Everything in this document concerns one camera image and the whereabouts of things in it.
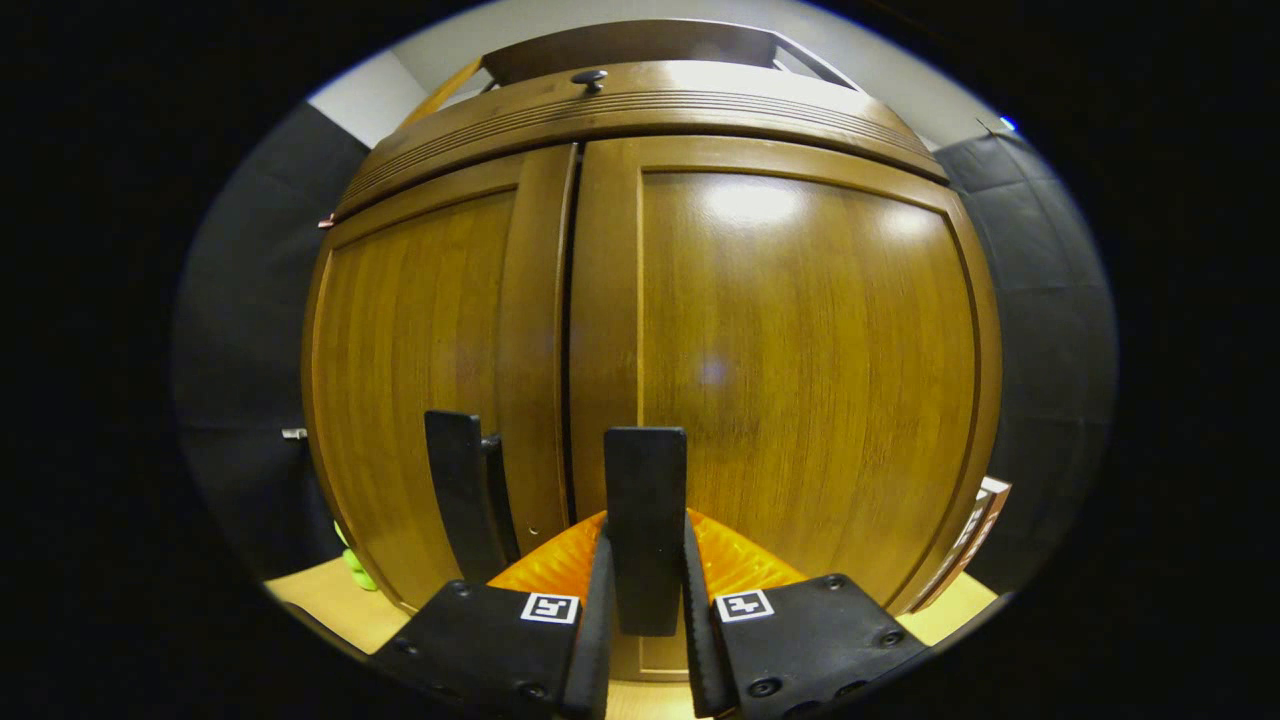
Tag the white brown flat board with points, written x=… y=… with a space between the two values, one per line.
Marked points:
x=985 y=510

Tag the black backdrop cloth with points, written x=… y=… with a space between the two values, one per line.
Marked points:
x=250 y=330
x=1050 y=330

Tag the wooden cabinet drawer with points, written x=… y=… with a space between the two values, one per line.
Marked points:
x=700 y=110

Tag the wooden double-door shoe cabinet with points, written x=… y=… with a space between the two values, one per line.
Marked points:
x=640 y=40

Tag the black drawer knob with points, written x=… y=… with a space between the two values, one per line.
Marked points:
x=590 y=78

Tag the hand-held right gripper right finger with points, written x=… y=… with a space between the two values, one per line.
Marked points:
x=700 y=640

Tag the wooden cabinet door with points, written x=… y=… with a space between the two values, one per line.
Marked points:
x=800 y=350
x=420 y=350

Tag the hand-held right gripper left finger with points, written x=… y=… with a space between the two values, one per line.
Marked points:
x=592 y=640

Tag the green toy frog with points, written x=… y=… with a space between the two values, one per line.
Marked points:
x=358 y=570

